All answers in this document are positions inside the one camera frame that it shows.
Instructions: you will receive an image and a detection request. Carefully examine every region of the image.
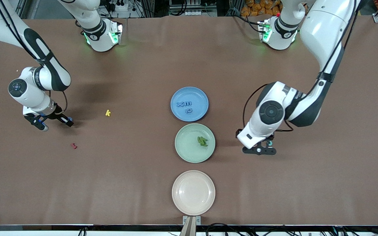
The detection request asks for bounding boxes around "blue plate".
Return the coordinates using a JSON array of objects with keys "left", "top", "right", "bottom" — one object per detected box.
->
[{"left": 170, "top": 87, "right": 209, "bottom": 122}]

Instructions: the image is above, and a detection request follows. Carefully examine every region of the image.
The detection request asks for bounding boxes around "green plate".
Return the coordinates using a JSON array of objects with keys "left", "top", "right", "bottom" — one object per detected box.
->
[{"left": 175, "top": 123, "right": 216, "bottom": 164}]

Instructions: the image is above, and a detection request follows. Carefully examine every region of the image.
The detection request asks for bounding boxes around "beige plate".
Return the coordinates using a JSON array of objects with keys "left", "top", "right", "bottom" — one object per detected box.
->
[{"left": 172, "top": 170, "right": 216, "bottom": 216}]

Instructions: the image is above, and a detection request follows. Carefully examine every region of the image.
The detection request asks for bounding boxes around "pile of orange objects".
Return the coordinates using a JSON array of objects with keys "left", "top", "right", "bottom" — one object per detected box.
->
[{"left": 241, "top": 0, "right": 283, "bottom": 17}]

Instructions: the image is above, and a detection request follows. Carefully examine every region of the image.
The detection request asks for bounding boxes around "white power strip with plugs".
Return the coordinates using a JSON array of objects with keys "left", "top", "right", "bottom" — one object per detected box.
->
[{"left": 105, "top": 0, "right": 129, "bottom": 12}]

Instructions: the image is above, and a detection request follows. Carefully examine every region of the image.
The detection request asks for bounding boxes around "metal bracket with post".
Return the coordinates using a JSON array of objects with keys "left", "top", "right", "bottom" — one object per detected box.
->
[{"left": 180, "top": 215, "right": 201, "bottom": 236}]

